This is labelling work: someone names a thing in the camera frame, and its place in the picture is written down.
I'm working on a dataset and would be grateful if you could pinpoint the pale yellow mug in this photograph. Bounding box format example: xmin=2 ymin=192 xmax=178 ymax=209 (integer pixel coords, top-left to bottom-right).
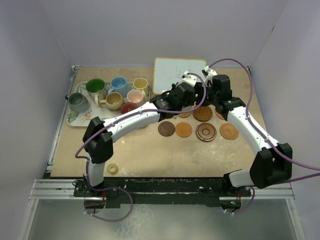
xmin=133 ymin=77 xmax=149 ymax=94

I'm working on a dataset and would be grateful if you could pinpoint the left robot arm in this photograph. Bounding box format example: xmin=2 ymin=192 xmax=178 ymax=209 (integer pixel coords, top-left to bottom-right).
xmin=81 ymin=82 xmax=207 ymax=196

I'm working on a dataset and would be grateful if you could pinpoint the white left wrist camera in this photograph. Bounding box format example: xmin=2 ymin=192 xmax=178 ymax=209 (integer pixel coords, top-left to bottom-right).
xmin=180 ymin=71 xmax=203 ymax=87

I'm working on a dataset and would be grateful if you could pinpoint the yellow-framed whiteboard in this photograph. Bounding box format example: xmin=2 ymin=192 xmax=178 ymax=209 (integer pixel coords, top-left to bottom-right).
xmin=152 ymin=57 xmax=207 ymax=95

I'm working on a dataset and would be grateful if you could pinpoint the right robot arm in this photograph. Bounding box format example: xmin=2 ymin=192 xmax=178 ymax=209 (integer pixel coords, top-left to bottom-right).
xmin=197 ymin=73 xmax=293 ymax=196

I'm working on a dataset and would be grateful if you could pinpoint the tan stoneware mug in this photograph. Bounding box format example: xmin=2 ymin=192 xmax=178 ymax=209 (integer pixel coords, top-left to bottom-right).
xmin=99 ymin=92 xmax=125 ymax=112

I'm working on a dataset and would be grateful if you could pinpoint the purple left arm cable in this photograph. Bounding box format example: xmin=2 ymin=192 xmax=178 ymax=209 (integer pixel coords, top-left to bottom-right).
xmin=74 ymin=72 xmax=207 ymax=222

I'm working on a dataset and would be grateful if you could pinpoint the pink mug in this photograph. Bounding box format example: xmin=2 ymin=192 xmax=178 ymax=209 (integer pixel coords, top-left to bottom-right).
xmin=126 ymin=89 xmax=147 ymax=106

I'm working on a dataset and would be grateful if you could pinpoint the light wood coaster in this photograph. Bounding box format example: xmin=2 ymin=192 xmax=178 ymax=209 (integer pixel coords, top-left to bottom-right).
xmin=175 ymin=122 xmax=193 ymax=138
xmin=178 ymin=112 xmax=191 ymax=118

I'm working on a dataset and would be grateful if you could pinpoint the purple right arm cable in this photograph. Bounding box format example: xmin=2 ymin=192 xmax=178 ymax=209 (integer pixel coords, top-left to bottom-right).
xmin=207 ymin=58 xmax=320 ymax=218

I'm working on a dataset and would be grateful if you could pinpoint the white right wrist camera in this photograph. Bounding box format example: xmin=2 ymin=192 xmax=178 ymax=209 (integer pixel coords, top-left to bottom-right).
xmin=202 ymin=65 xmax=217 ymax=84

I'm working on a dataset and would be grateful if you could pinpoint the red floral mug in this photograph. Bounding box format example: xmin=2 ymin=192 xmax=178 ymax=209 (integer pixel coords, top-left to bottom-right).
xmin=120 ymin=102 xmax=137 ymax=115

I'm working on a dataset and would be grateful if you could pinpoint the aluminium frame rail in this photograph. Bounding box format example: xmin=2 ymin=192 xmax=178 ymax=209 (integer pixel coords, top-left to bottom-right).
xmin=29 ymin=179 xmax=295 ymax=200

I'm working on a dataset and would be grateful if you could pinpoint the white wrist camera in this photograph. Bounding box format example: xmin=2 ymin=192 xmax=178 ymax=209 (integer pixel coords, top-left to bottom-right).
xmin=180 ymin=71 xmax=203 ymax=87
xmin=202 ymin=65 xmax=217 ymax=84

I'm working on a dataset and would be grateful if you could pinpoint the yellow tape roll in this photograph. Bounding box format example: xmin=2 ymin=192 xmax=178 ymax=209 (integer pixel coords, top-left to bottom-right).
xmin=107 ymin=163 xmax=118 ymax=175

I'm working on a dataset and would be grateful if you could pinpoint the green interior mug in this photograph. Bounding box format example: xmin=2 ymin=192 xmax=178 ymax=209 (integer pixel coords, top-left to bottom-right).
xmin=85 ymin=78 xmax=108 ymax=106

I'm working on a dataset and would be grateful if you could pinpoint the floral serving tray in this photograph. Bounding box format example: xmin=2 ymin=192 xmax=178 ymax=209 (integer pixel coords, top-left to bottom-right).
xmin=66 ymin=81 xmax=121 ymax=127

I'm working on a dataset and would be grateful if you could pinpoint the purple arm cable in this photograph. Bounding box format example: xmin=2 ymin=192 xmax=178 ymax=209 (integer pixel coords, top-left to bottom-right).
xmin=207 ymin=58 xmax=320 ymax=218
xmin=74 ymin=72 xmax=207 ymax=222

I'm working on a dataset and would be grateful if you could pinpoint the woven rattan coaster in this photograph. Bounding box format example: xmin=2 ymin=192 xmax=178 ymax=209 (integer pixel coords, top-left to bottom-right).
xmin=219 ymin=123 xmax=239 ymax=140
xmin=215 ymin=110 xmax=224 ymax=120

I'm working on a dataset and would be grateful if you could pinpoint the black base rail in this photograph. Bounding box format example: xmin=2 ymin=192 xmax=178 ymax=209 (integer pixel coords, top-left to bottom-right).
xmin=72 ymin=177 xmax=251 ymax=209

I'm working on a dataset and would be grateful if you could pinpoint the ringed brown wood coaster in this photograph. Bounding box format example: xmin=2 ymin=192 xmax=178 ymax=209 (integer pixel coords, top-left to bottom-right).
xmin=195 ymin=122 xmax=217 ymax=142

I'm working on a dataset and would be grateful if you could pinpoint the grey stoneware cup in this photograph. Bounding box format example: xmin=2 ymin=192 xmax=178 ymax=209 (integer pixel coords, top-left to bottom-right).
xmin=65 ymin=92 xmax=89 ymax=113

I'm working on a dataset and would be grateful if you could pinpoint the light blue mug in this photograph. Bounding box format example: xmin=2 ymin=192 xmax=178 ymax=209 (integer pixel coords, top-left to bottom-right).
xmin=108 ymin=76 xmax=130 ymax=98

